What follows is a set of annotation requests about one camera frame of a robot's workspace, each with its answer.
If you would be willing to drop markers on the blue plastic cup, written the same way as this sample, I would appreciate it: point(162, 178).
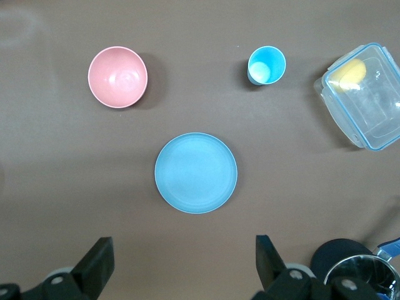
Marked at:
point(268, 64)

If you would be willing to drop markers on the clear plastic container blue seal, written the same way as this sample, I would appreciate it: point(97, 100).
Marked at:
point(372, 109)

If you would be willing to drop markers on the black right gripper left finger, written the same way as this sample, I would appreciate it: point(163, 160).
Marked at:
point(93, 268)

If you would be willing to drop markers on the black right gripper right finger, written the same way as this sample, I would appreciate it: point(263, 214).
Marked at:
point(272, 272)

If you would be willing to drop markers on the blue plate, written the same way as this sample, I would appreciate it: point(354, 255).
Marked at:
point(195, 173)

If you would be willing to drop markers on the pink bowl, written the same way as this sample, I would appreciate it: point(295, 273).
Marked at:
point(117, 78)

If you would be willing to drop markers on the yellow round sponge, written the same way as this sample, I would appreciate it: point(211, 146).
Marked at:
point(350, 73)

